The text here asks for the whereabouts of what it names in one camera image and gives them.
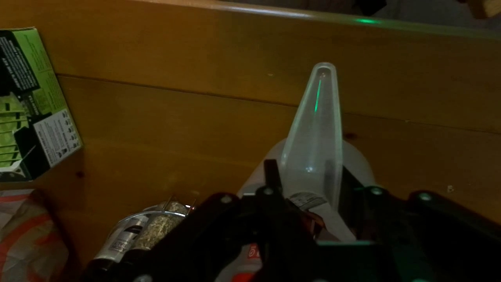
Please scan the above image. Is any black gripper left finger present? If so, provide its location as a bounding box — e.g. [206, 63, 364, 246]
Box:
[82, 158, 320, 282]

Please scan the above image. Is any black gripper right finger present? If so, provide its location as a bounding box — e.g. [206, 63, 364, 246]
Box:
[333, 167, 501, 282]

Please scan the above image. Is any clear plastic measuring jug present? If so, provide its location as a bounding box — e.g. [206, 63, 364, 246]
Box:
[236, 61, 378, 247]

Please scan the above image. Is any glass spice jar black lid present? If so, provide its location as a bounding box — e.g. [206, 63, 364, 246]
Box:
[88, 199, 195, 269]

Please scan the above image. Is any brown paper bag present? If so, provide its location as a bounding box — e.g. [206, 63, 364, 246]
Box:
[0, 188, 70, 282]

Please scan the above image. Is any green cardboard box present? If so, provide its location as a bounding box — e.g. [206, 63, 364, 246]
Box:
[0, 26, 85, 183]

